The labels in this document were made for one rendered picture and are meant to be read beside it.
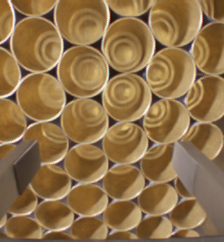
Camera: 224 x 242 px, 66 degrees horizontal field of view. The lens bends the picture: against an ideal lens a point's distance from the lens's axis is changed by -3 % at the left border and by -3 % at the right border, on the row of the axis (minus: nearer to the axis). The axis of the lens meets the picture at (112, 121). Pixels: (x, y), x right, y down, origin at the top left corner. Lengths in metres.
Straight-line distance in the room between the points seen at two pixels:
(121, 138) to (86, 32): 0.20
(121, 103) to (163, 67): 0.10
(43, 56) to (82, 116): 0.12
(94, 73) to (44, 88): 0.09
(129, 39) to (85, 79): 0.10
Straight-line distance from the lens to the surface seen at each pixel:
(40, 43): 0.34
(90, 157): 0.36
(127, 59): 0.32
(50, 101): 0.34
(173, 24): 0.35
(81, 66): 0.32
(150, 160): 0.37
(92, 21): 0.33
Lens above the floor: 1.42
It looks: 76 degrees down
